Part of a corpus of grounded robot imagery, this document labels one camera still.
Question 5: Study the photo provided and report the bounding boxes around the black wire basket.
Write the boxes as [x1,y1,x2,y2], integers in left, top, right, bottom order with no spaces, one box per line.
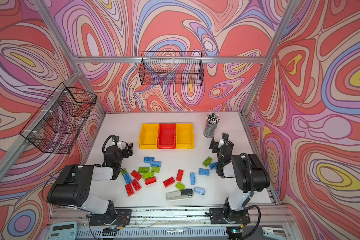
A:
[20,83,97,155]
[139,51,205,86]

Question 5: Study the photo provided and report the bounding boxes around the light blue computer mouse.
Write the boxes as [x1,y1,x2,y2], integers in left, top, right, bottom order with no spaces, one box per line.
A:
[194,187,206,196]

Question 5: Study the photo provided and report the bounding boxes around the grey black stapler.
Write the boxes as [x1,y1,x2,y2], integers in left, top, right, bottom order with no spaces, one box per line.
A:
[166,189,194,201]

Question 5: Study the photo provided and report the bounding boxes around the red plastic bin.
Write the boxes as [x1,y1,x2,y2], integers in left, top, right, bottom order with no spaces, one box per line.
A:
[158,124,176,149]

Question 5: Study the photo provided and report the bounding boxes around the red lego brick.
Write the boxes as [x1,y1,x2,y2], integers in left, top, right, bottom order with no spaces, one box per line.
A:
[176,170,184,182]
[125,183,135,197]
[145,177,157,186]
[163,177,175,188]
[131,171,143,181]
[131,179,142,192]

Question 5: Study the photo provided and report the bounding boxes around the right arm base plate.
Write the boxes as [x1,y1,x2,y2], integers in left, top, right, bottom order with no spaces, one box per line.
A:
[205,208,251,226]

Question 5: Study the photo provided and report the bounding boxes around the left yellow plastic bin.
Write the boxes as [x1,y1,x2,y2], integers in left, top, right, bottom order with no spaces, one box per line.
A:
[139,124,159,149]

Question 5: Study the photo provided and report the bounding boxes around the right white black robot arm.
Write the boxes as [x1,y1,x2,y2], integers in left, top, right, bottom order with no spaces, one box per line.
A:
[208,133,271,226]

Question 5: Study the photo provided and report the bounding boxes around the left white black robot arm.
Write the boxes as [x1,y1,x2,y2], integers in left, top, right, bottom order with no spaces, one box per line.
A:
[46,135,134,225]

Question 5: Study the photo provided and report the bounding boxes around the white label device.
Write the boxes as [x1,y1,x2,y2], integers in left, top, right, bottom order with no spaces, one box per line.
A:
[262,227,288,240]

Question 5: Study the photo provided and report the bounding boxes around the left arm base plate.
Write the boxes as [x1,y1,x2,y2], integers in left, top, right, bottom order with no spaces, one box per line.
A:
[87,209,132,227]

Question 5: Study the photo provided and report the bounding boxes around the yellow plastic bin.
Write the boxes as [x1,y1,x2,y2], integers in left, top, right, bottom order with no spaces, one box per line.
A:
[176,123,195,149]
[139,124,159,149]

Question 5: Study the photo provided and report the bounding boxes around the white calculator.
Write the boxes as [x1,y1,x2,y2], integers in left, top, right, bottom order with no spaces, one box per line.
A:
[48,222,78,240]

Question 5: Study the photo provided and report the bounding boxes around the right yellow plastic bin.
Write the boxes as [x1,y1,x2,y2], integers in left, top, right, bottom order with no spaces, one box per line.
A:
[176,123,195,149]

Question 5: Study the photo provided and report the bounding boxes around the mesh cup of pencils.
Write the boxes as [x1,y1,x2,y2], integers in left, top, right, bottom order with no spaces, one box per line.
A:
[204,113,220,138]

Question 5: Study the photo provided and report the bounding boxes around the left black wire basket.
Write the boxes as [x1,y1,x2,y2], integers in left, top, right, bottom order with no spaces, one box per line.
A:
[20,83,97,155]

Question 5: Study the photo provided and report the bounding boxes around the back black wire basket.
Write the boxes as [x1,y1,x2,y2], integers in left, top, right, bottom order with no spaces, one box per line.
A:
[139,51,205,86]

